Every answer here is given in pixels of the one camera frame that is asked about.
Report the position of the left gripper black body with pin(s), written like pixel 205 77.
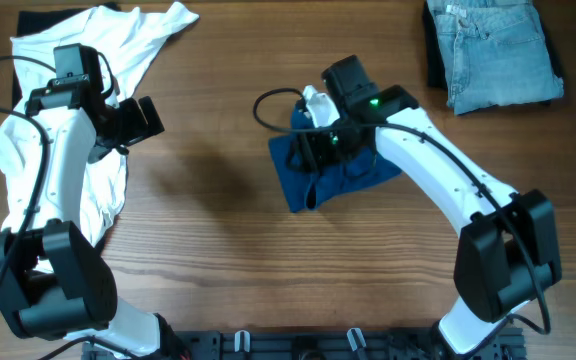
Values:
pixel 129 126

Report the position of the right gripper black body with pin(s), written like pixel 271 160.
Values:
pixel 310 151

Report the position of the dark blue polo shirt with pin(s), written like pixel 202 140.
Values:
pixel 308 191

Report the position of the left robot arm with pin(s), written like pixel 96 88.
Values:
pixel 53 284

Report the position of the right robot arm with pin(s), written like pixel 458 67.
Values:
pixel 508 252

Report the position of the white shirt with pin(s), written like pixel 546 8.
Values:
pixel 71 133

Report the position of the black folded garment under jeans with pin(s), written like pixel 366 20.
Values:
pixel 434 55

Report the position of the light blue denim jeans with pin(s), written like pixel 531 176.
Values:
pixel 493 55

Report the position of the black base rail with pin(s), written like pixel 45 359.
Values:
pixel 353 344

